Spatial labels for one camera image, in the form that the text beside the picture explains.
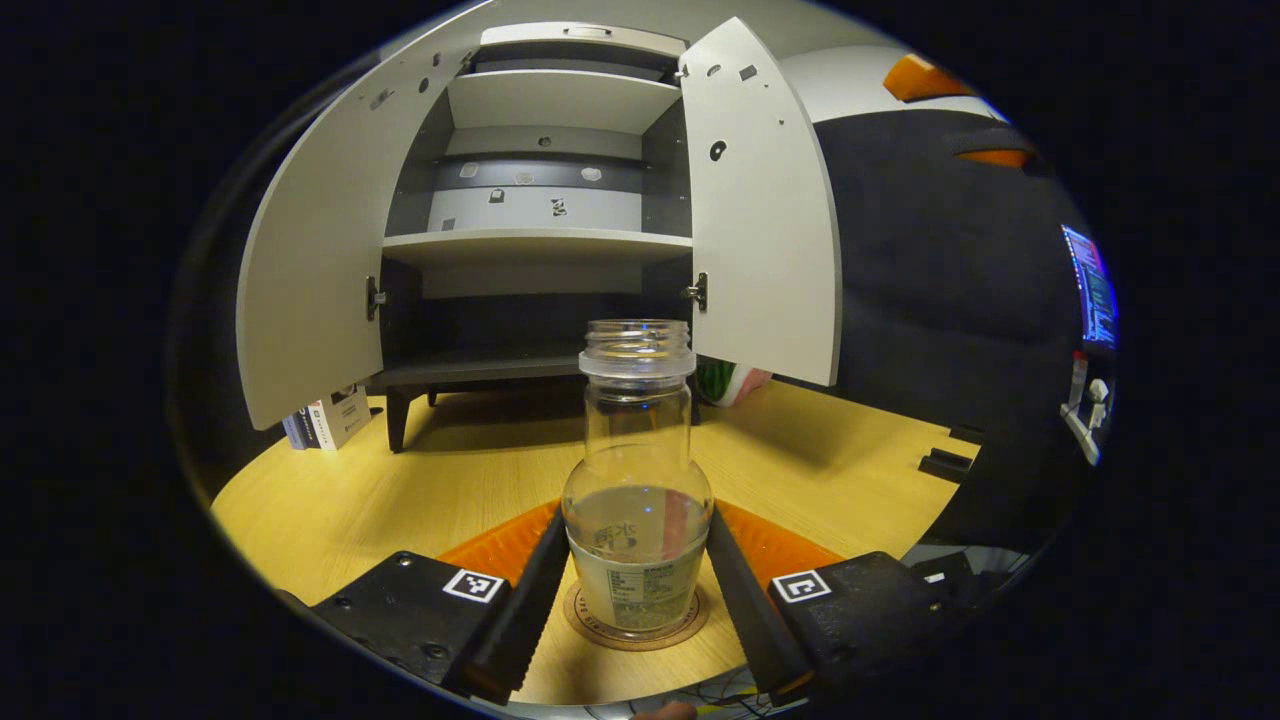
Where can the white cabinet door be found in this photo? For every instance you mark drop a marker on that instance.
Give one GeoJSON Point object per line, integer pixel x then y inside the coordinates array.
{"type": "Point", "coordinates": [760, 250]}
{"type": "Point", "coordinates": [320, 250]}

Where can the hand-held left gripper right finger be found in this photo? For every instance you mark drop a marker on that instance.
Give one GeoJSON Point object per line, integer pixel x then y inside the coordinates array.
{"type": "Point", "coordinates": [750, 620]}

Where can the blue and white box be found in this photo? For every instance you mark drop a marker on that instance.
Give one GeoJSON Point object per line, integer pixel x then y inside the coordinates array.
{"type": "Point", "coordinates": [297, 430]}

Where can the clear glass bottle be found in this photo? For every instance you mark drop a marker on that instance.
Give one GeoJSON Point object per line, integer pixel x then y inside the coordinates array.
{"type": "Point", "coordinates": [637, 480]}

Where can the white cardboard box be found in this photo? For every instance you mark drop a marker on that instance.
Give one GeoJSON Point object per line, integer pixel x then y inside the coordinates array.
{"type": "Point", "coordinates": [345, 415]}

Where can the round brown coaster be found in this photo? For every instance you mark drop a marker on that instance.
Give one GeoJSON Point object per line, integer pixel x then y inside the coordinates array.
{"type": "Point", "coordinates": [640, 643]}

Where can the black flat block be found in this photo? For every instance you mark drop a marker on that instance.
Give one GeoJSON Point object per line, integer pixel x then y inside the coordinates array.
{"type": "Point", "coordinates": [945, 465]}
{"type": "Point", "coordinates": [965, 435]}

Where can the white cabinet drawer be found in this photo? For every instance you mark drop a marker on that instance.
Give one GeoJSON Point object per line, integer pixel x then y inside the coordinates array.
{"type": "Point", "coordinates": [640, 40]}

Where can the white cabinet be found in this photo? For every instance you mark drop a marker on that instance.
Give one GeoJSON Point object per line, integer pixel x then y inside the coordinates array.
{"type": "Point", "coordinates": [535, 205]}

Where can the watermelon slice toy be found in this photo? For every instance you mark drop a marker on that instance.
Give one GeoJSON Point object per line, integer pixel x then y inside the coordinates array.
{"type": "Point", "coordinates": [735, 383]}

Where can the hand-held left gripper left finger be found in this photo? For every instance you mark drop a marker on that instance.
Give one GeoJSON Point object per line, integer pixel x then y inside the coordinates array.
{"type": "Point", "coordinates": [530, 610]}

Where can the computer monitor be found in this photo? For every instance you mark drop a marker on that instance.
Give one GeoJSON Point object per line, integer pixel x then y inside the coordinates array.
{"type": "Point", "coordinates": [1092, 290]}

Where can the white cabinet shelf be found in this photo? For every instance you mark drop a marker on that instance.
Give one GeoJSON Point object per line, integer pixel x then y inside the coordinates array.
{"type": "Point", "coordinates": [560, 100]}
{"type": "Point", "coordinates": [540, 245]}

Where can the white device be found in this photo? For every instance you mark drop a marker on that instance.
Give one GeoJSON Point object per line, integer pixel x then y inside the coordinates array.
{"type": "Point", "coordinates": [1085, 430]}

